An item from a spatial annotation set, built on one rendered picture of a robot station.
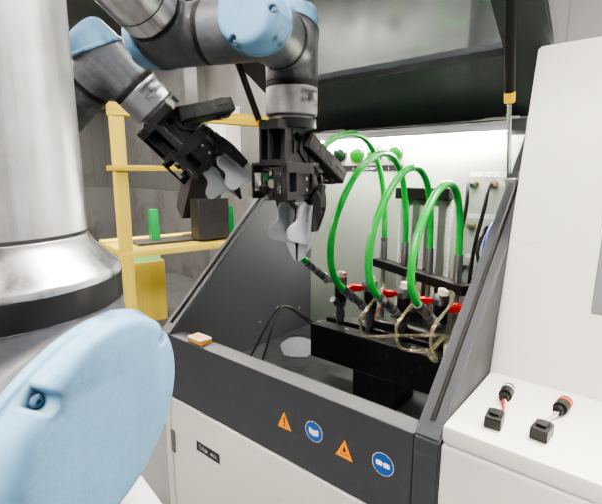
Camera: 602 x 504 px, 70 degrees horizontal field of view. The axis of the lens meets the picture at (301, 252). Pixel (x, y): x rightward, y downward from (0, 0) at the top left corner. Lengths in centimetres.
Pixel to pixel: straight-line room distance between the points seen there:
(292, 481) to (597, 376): 55
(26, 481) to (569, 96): 88
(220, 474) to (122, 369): 88
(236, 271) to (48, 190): 98
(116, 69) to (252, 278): 69
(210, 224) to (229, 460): 266
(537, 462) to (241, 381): 54
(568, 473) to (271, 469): 53
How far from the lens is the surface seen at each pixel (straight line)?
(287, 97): 63
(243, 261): 119
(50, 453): 21
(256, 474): 100
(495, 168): 113
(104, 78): 75
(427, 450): 71
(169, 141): 75
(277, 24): 54
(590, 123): 88
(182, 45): 60
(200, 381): 103
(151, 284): 412
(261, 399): 89
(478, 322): 77
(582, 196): 85
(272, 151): 63
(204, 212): 350
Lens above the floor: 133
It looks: 10 degrees down
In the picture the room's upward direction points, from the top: straight up
